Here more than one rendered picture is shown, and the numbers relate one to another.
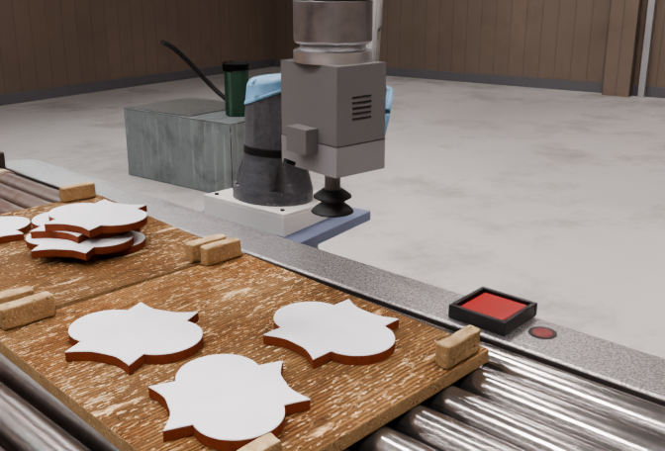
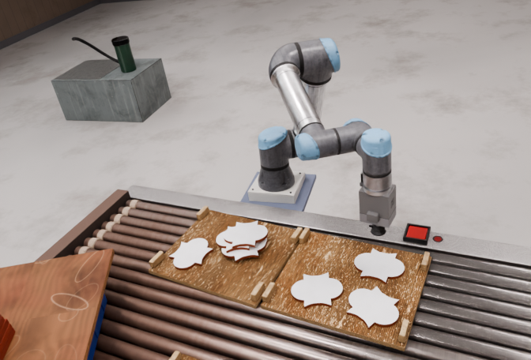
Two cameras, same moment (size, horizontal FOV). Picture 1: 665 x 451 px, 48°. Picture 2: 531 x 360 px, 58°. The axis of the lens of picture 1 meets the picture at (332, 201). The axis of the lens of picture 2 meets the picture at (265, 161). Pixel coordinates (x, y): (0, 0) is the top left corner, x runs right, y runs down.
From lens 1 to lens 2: 90 cm
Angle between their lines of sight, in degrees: 18
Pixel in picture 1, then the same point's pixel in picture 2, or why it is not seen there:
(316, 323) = (372, 264)
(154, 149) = (80, 103)
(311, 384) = (390, 291)
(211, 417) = (378, 317)
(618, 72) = not seen: outside the picture
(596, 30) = not seen: outside the picture
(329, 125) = (384, 212)
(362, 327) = (389, 261)
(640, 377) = (477, 250)
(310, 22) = (376, 184)
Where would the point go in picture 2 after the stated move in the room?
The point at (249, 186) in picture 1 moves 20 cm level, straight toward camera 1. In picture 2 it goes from (271, 185) to (295, 210)
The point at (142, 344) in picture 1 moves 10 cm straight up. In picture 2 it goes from (325, 294) to (323, 268)
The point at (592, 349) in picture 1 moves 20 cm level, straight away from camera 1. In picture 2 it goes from (457, 242) to (441, 204)
